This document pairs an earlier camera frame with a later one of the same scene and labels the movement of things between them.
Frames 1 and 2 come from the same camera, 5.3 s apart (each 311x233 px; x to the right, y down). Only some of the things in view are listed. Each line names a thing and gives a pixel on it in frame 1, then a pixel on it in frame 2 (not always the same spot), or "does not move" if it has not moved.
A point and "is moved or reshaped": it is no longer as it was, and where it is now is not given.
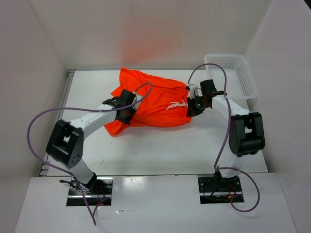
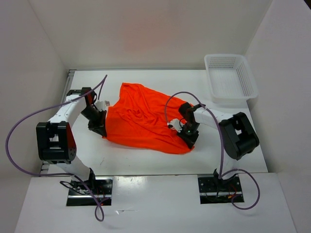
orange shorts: x=143 y=100 is moved or reshaped
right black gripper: x=192 y=111 -> x=189 y=140
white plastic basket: x=240 y=85 does not move
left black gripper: x=127 y=120 -> x=99 y=126
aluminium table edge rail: x=43 y=170 does not move
